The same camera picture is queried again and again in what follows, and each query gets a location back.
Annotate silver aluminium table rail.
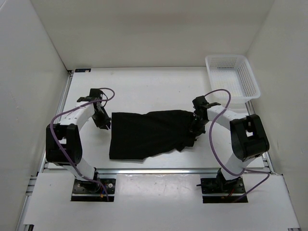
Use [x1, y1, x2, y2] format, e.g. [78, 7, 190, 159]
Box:
[38, 69, 274, 175]

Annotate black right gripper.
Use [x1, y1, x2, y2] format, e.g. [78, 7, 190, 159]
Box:
[190, 114, 208, 139]

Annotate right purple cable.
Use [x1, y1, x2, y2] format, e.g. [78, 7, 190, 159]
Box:
[208, 90, 270, 202]

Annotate small dark corner label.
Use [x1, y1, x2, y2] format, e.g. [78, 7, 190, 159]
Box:
[75, 68, 91, 73]

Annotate purple cable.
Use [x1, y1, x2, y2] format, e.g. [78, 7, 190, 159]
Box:
[208, 90, 270, 202]
[51, 88, 116, 202]

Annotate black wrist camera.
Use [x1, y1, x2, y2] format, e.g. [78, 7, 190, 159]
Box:
[77, 89, 104, 103]
[192, 95, 220, 110]

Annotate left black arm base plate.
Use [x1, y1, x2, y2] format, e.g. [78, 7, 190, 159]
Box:
[71, 178, 116, 202]

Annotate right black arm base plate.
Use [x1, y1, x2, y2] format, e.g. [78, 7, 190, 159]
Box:
[196, 177, 248, 204]

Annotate black shorts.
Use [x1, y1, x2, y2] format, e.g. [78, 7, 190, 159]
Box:
[109, 110, 201, 161]

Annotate white perforated plastic basket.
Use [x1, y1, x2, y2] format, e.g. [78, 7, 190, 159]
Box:
[205, 54, 261, 109]

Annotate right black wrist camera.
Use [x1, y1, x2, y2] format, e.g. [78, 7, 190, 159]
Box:
[192, 95, 220, 110]

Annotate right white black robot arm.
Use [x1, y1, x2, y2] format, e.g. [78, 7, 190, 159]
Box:
[188, 103, 270, 193]

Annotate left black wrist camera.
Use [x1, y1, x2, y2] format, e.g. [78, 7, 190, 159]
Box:
[77, 89, 104, 103]

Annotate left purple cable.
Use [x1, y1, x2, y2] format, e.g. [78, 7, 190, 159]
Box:
[51, 88, 116, 202]

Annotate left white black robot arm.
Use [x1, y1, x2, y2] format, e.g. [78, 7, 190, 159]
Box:
[46, 100, 111, 193]

